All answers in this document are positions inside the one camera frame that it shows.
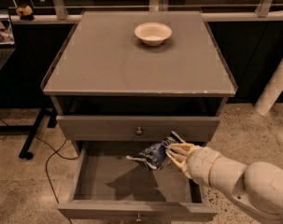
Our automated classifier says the grey open middle drawer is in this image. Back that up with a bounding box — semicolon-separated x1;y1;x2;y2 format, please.
58;142;217;223

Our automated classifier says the blue chip bag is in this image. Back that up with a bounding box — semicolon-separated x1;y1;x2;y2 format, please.
126;132;184;171

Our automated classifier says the white slanted pole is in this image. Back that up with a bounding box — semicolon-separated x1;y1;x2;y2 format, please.
254;58;283;116

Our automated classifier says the black floor cable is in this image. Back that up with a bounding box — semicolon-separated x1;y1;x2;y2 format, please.
0;109;79;224

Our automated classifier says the black desk leg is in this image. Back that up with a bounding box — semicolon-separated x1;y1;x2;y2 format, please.
19;108;47;160

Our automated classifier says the round metal upper knob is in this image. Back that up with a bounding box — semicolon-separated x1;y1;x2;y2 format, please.
135;127;144;135

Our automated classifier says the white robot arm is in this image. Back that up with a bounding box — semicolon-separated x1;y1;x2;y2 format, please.
166;143;283;224

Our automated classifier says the round metal knob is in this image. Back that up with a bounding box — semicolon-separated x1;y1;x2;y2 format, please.
135;127;144;135
135;214;142;222

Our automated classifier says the grey wooden drawer cabinet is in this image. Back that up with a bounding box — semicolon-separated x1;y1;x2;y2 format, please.
43;17;237;151

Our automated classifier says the white horizontal rail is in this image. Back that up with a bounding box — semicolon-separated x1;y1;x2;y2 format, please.
11;11;283;24

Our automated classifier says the open laptop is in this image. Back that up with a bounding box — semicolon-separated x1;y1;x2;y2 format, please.
0;8;16;71

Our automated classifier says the round metal lower knob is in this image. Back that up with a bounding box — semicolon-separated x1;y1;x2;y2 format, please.
135;214;142;222

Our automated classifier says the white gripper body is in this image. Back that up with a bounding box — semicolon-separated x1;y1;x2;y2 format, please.
187;147;221;185

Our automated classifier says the white paper bowl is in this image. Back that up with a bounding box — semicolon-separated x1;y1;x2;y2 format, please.
134;22;172;47

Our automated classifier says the yellow black small object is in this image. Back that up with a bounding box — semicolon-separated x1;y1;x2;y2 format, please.
16;5;35;21

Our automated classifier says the grey upper drawer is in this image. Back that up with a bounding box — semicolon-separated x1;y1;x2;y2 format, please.
57;116;219;142

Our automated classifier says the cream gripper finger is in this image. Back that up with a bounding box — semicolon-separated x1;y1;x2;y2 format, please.
166;143;200;157
166;148;191;179

